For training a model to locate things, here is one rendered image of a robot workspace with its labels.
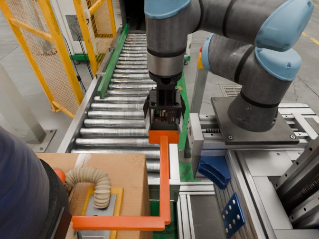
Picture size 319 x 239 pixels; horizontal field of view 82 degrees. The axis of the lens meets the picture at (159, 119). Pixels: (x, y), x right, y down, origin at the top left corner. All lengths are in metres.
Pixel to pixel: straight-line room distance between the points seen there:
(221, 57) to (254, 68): 0.10
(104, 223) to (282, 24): 0.44
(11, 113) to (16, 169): 1.74
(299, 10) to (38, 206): 0.42
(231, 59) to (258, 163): 0.34
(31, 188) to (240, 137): 0.53
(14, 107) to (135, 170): 1.46
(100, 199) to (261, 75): 0.52
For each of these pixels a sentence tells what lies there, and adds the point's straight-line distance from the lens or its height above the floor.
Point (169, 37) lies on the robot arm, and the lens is 0.34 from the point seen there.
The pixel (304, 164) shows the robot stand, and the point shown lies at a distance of 0.60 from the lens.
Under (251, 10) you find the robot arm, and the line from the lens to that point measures 0.36.
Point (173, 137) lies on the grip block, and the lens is 0.52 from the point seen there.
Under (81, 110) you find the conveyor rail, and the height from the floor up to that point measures 0.59.
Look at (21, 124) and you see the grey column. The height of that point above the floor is 0.29.
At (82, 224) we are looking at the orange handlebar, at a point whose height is 1.08.
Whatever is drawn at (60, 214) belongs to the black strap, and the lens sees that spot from 0.31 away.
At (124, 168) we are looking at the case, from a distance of 0.62.
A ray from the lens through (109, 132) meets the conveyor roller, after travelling 1.29.
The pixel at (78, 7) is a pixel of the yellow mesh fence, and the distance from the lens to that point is 1.84.
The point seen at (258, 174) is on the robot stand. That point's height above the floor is 0.95.
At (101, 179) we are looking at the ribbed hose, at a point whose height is 1.02.
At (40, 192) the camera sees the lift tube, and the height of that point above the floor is 1.25.
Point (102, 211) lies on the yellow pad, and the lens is 0.55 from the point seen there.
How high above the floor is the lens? 1.47
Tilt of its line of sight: 44 degrees down
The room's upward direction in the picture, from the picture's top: straight up
